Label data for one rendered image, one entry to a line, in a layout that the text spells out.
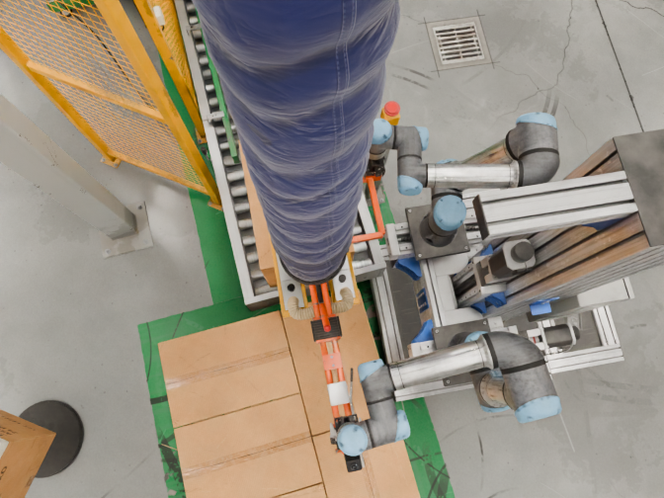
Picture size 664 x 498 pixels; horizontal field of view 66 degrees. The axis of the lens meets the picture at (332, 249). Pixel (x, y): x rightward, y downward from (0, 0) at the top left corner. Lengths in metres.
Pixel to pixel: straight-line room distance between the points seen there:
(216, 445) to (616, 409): 2.22
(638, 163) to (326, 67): 0.83
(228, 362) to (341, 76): 2.04
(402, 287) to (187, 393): 1.26
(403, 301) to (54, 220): 2.17
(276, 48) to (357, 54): 0.10
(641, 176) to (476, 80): 2.59
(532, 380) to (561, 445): 1.89
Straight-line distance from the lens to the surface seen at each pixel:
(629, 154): 1.25
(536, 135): 1.67
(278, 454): 2.48
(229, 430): 2.50
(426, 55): 3.77
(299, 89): 0.59
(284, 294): 1.88
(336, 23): 0.51
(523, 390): 1.42
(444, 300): 2.14
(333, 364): 1.73
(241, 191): 2.66
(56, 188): 2.64
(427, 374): 1.41
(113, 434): 3.22
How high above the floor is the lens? 3.00
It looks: 75 degrees down
